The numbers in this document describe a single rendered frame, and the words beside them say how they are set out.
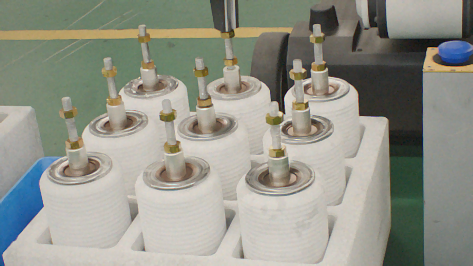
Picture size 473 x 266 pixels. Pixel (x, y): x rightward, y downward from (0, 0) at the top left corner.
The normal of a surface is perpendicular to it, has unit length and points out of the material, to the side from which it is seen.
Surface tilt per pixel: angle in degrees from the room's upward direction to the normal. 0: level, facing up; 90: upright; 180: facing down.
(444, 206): 90
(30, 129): 90
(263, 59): 37
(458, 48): 0
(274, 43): 18
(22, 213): 88
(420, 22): 113
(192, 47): 0
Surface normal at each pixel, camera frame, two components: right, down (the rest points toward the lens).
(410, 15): -0.22, 0.63
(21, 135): 0.96, 0.02
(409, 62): -0.24, -0.30
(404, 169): -0.10, -0.90
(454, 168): -0.27, 0.44
